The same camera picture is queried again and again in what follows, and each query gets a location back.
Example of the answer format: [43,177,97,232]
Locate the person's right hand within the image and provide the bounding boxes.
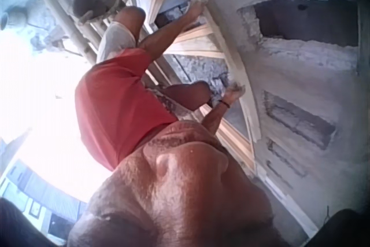
[222,83,246,104]

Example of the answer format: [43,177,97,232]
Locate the person's left hand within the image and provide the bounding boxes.
[187,0,210,21]

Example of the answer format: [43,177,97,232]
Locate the black wrist band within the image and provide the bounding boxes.
[207,98,231,109]

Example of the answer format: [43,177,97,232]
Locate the person's legs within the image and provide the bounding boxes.
[95,5,213,112]

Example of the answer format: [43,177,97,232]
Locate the round grey pot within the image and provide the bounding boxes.
[0,6,28,30]

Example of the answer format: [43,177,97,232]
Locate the wooden window frame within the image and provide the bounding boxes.
[143,0,260,174]

